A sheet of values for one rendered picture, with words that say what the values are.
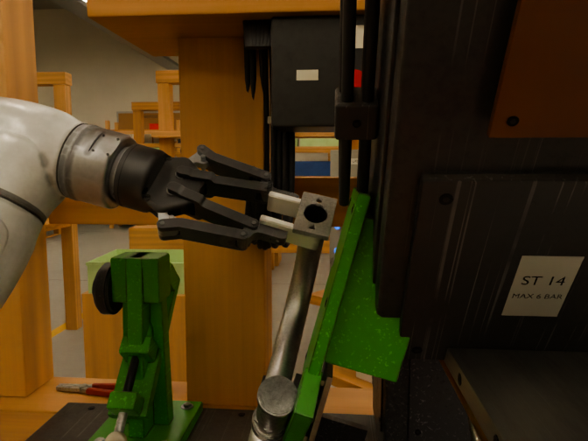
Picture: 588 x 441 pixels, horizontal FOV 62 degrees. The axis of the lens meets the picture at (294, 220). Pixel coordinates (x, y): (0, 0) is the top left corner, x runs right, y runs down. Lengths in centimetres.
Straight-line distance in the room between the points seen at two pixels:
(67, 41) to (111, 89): 137
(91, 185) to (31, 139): 8
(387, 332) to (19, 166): 41
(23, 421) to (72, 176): 51
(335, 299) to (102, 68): 1138
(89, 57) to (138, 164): 1134
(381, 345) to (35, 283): 72
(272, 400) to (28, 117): 40
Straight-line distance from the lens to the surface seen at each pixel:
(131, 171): 56
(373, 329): 46
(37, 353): 106
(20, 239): 59
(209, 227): 54
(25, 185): 60
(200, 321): 87
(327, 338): 45
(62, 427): 88
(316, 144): 742
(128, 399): 72
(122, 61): 1158
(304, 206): 55
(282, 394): 48
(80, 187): 59
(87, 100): 1179
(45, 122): 61
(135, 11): 76
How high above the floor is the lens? 130
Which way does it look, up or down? 6 degrees down
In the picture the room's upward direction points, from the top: straight up
